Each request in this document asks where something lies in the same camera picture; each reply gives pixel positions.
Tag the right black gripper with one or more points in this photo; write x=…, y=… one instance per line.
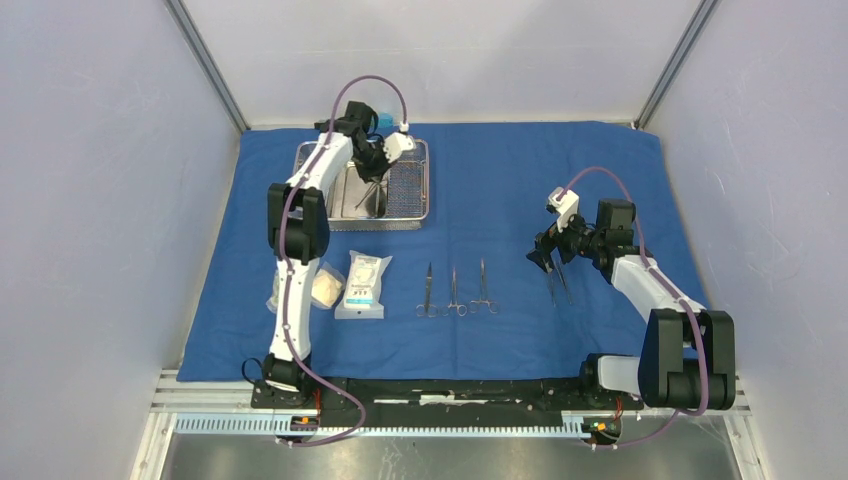
x=547, y=241

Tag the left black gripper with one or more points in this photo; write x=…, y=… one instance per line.
x=379, y=171

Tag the steel toothed tissue forceps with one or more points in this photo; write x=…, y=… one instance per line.
x=560, y=272

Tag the metal mesh tray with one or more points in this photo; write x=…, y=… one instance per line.
x=408, y=199

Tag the steel hemostat forceps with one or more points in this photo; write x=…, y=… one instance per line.
x=483, y=302

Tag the blue surgical wrap cloth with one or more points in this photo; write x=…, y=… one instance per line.
x=490, y=183

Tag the steel ring-handled forceps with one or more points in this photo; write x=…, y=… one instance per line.
x=454, y=306

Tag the steel surgical scissors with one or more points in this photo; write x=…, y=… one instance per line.
x=426, y=308

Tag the beige gauze packet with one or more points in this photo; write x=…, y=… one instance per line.
x=327, y=286

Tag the white sterile packet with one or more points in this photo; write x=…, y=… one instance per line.
x=363, y=288

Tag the green sterile packet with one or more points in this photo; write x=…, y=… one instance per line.
x=273, y=300

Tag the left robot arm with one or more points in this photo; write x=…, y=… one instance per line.
x=301, y=237

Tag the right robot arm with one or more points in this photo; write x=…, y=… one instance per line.
x=687, y=359

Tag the steel needle holder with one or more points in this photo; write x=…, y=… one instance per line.
x=374, y=201

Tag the cyan blue block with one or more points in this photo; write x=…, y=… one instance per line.
x=385, y=121

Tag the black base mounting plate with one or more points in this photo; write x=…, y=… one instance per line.
x=452, y=403

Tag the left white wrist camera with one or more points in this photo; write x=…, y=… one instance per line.
x=396, y=144

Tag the slotted cable duct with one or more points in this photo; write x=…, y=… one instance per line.
x=290, y=426

